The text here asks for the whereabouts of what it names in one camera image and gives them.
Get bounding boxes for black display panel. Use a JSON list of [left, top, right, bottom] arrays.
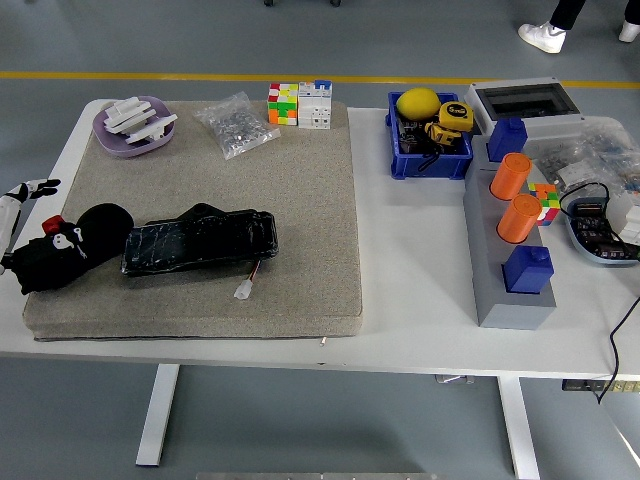
[[120, 202, 279, 278]]

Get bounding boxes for clear bag of blue parts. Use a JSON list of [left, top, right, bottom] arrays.
[[574, 117, 640, 201]]

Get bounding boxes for grey electrical enclosure box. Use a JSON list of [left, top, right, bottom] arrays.
[[463, 75, 586, 141]]

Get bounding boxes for small colourful puzzle cube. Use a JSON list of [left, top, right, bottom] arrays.
[[527, 182, 560, 227]]

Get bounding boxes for red white wire with connector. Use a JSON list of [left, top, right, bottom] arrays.
[[233, 257, 264, 301]]

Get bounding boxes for clear bag of screws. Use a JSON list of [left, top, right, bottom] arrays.
[[192, 90, 282, 161]]

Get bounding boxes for white translucent plastic piece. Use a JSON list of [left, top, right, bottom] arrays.
[[604, 192, 640, 246]]

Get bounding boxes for clear bag of metal parts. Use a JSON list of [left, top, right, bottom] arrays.
[[523, 134, 601, 194]]

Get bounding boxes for white table leg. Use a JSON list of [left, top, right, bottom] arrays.
[[135, 363, 180, 468], [497, 375, 541, 480]]

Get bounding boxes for yellow lemon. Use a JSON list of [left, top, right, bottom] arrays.
[[396, 87, 442, 120]]

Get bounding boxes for blue plastic bin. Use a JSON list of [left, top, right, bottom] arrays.
[[384, 90, 475, 181]]

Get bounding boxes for dark circuit boards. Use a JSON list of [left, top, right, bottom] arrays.
[[571, 199, 639, 261]]

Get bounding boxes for black table control box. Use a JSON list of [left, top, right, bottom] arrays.
[[561, 378, 640, 394]]

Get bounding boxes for grey peg base block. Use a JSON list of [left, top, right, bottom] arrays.
[[462, 134, 558, 330]]

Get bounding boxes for purple plastic tray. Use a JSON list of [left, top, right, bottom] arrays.
[[92, 95, 176, 160]]

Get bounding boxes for person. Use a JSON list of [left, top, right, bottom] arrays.
[[517, 0, 640, 55]]

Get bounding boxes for blue-grey plastic tray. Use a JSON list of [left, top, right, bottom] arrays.
[[563, 196, 640, 269]]

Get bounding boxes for grey-brown mat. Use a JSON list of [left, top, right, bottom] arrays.
[[22, 99, 364, 342]]

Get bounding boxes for white blue circuit breaker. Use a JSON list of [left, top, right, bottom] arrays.
[[297, 78, 334, 131]]

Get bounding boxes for blue plastic block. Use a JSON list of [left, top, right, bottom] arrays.
[[487, 117, 528, 164], [502, 244, 555, 295]]

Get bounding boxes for black cable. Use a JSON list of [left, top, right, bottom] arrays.
[[558, 181, 612, 221], [594, 294, 640, 406]]

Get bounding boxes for yellow black tape measure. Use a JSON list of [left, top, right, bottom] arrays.
[[437, 100, 475, 134]]

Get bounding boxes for orange plastic cylinder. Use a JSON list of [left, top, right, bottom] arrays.
[[495, 193, 541, 245], [489, 152, 532, 200]]

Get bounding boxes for large colourful puzzle cube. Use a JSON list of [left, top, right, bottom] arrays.
[[266, 82, 300, 127]]

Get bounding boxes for dark electronic part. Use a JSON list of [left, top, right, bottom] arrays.
[[398, 119, 426, 154]]

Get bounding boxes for yellow black toy part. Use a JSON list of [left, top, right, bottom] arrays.
[[423, 122, 461, 147]]

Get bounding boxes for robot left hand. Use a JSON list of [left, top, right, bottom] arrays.
[[0, 178, 62, 276]]

